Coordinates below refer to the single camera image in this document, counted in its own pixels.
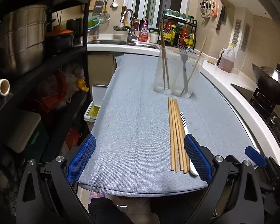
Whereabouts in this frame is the wooden chopstick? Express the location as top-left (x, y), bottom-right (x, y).
top-left (173, 99), bottom-right (185, 171)
top-left (170, 99), bottom-right (178, 172)
top-left (180, 37), bottom-right (207, 97)
top-left (174, 99), bottom-right (189, 173)

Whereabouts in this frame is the white striped spoon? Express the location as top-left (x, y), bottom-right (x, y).
top-left (180, 112), bottom-right (198, 176)

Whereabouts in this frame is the chrome kitchen faucet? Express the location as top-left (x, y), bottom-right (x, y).
top-left (120, 9), bottom-right (137, 44)

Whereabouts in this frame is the hanging utensils rack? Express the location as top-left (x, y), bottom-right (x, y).
top-left (199, 0), bottom-right (220, 19)

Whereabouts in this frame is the black gas stove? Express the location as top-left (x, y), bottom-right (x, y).
top-left (231, 83), bottom-right (280, 148)

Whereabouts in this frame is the grey fabric table mat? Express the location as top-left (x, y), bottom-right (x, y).
top-left (79, 54), bottom-right (252, 197)

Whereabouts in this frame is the black wok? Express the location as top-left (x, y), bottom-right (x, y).
top-left (252, 64), bottom-right (280, 105)

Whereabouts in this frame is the white trash bin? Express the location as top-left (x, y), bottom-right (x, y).
top-left (84, 84), bottom-right (108, 122)

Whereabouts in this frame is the clear plastic utensil holder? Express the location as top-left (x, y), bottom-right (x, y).
top-left (153, 47), bottom-right (203, 98)

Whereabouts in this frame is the plastic jug of oil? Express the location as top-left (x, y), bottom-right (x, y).
top-left (218, 45), bottom-right (235, 73)

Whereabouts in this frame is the wooden chopstick in holder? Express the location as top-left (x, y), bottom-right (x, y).
top-left (180, 37), bottom-right (207, 97)

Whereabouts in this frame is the ginger root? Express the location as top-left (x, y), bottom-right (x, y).
top-left (207, 60), bottom-right (216, 65)

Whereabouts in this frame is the grey metal fork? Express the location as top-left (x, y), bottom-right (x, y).
top-left (178, 46), bottom-right (188, 96)

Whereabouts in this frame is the white paper roll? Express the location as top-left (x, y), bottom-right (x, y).
top-left (0, 79), bottom-right (10, 97)

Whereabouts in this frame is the stainless steel sink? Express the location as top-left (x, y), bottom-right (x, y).
top-left (87, 40), bottom-right (160, 49)

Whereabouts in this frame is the orange lidded pot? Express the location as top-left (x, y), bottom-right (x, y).
top-left (44, 25), bottom-right (75, 52)

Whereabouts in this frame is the black spice rack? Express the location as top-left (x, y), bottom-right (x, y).
top-left (159, 9), bottom-right (197, 50)

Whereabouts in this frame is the white jar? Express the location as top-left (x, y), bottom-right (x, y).
top-left (150, 29), bottom-right (159, 43)

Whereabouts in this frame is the black metal shelf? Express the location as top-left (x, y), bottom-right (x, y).
top-left (0, 0), bottom-right (90, 159)

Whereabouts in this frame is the hanging black cleaver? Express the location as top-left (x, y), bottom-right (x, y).
top-left (216, 5), bottom-right (226, 31)

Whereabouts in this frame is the large steel stockpot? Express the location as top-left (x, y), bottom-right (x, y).
top-left (0, 5), bottom-right (47, 74)

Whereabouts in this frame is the green colander bowl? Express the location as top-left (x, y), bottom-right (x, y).
top-left (87, 17), bottom-right (100, 30)

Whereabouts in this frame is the red dish soap bottle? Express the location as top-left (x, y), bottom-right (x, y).
top-left (138, 19), bottom-right (149, 43)

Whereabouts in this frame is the metal grater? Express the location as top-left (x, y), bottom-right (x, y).
top-left (92, 0), bottom-right (106, 17)

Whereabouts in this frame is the white hanging ladle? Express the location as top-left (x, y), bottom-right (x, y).
top-left (110, 0), bottom-right (118, 8)

